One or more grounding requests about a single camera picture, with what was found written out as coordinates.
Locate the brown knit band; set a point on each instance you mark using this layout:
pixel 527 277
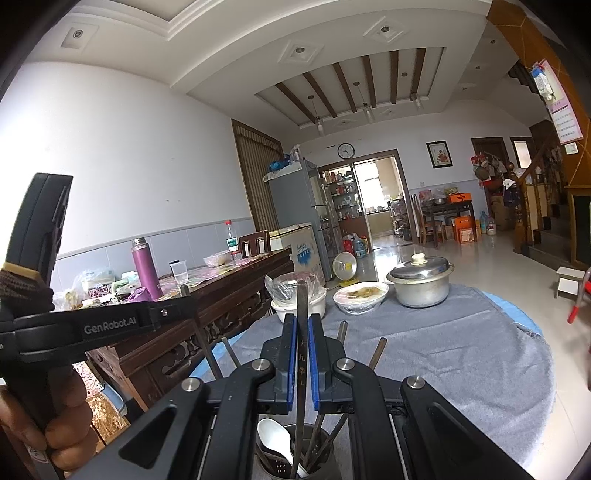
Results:
pixel 25 288

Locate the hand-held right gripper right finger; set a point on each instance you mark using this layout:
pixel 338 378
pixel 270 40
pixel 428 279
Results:
pixel 314 364

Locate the light blue table cover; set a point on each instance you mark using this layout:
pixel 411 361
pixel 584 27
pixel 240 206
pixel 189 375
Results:
pixel 524 318

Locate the wooden dining chair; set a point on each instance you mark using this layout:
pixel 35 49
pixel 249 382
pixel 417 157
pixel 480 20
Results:
pixel 422 224

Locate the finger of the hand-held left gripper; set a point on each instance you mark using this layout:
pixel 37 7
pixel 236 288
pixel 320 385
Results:
pixel 173 311

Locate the wall calendar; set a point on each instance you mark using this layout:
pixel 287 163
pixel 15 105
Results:
pixel 563 115

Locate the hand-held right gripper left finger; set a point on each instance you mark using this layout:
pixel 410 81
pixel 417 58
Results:
pixel 291 364

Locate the person's left hand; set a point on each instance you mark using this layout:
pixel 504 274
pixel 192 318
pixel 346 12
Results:
pixel 69 415

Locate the white chest freezer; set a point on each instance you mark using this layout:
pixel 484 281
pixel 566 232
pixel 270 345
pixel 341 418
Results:
pixel 302 251

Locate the wooden dining table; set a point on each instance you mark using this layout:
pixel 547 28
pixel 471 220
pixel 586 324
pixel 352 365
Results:
pixel 448 208

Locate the white step stool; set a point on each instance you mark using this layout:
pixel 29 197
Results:
pixel 569 279

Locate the wooden staircase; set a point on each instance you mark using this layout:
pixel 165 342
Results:
pixel 549 230

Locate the metal utensil holder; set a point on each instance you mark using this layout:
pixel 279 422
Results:
pixel 330 464

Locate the framed wall picture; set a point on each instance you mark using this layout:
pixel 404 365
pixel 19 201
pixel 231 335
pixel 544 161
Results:
pixel 438 154

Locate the blue water jug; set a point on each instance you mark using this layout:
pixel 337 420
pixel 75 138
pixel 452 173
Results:
pixel 360 247

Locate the small floor fan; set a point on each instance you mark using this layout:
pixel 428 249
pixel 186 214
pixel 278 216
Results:
pixel 345 267

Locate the clear bottle with red cap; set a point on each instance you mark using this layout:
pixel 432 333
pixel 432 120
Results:
pixel 232 242

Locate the white spoon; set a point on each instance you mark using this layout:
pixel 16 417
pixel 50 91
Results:
pixel 272 436

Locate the round wall clock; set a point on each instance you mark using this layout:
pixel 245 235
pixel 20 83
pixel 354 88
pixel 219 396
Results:
pixel 345 150

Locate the pendant lamp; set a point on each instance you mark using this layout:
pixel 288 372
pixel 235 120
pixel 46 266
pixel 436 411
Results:
pixel 368 113
pixel 417 99
pixel 319 125

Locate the carved wooden sideboard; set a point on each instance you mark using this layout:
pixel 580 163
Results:
pixel 152 350

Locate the shelf rack with bottles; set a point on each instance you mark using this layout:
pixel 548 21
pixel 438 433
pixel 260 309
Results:
pixel 344 198

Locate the metal pot lid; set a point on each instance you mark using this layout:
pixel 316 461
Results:
pixel 420 268

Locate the plastic-wrapped bowl of food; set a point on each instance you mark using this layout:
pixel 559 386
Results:
pixel 361 300

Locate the white bowl with plastic wrap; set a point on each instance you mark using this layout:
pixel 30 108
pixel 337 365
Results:
pixel 288 310

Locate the wooden door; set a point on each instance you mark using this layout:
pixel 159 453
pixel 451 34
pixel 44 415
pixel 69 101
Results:
pixel 256 180

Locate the silver refrigerator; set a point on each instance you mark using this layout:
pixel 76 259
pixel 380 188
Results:
pixel 298 198

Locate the purple thermos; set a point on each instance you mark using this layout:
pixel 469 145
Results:
pixel 147 270

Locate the bowl on sideboard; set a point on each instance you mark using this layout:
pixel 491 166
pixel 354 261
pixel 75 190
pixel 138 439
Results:
pixel 217 260

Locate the clear plastic cup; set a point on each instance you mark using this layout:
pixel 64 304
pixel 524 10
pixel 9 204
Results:
pixel 179 273

